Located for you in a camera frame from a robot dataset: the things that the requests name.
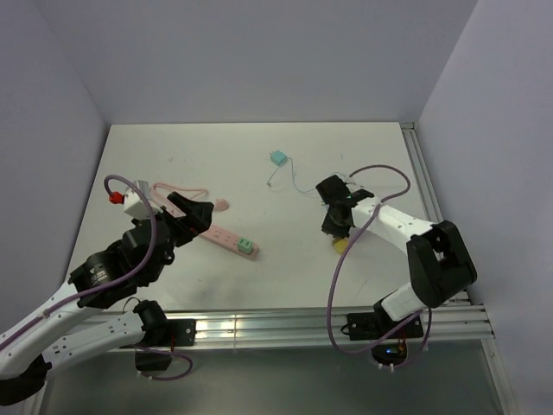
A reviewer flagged teal charger plug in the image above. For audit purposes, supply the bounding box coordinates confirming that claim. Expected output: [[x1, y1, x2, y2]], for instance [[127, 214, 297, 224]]
[[270, 150, 289, 167]]

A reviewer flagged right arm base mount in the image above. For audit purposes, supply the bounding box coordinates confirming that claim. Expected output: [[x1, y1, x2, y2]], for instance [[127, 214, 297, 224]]
[[340, 312, 426, 367]]

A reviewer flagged pink power plug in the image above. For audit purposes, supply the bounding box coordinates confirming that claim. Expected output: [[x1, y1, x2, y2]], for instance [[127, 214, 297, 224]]
[[213, 199, 230, 212]]

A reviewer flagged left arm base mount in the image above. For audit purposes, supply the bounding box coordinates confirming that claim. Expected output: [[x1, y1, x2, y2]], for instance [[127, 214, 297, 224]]
[[123, 318, 197, 382]]

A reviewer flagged green charger plug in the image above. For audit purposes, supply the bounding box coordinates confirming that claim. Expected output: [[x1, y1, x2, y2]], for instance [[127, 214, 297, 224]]
[[236, 237, 254, 255]]

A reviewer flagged front aluminium rail frame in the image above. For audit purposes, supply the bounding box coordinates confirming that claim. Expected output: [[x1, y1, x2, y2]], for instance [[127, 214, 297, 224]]
[[25, 302, 519, 415]]

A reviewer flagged right aluminium rail frame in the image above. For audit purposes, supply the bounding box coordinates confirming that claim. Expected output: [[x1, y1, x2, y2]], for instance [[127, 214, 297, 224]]
[[401, 124, 477, 303]]

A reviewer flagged pink power strip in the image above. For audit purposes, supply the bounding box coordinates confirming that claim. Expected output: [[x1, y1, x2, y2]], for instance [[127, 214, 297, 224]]
[[163, 207, 260, 262]]

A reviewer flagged thin teal charger cable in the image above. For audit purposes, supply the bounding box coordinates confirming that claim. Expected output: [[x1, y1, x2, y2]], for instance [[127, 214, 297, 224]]
[[265, 158, 299, 188]]

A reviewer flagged yellow charger plug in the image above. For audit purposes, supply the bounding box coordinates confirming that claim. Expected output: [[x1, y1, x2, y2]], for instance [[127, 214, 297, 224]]
[[332, 238, 349, 255]]

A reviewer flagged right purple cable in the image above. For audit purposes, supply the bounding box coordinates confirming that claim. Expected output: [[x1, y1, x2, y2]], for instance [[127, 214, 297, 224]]
[[326, 164, 433, 368]]

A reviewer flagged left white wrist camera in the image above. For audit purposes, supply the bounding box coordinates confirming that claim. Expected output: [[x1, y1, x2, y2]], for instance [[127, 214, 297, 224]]
[[109, 180, 160, 220]]

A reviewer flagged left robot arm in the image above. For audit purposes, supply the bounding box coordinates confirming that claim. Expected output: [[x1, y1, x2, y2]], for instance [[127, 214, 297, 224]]
[[1, 192, 213, 406]]

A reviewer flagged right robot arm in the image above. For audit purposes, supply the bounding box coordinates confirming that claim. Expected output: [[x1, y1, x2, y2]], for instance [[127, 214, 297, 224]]
[[315, 175, 477, 337]]

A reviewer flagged aluminium rail frame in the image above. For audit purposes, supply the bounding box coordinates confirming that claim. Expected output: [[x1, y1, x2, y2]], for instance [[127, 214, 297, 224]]
[[25, 302, 519, 415], [401, 124, 477, 303]]

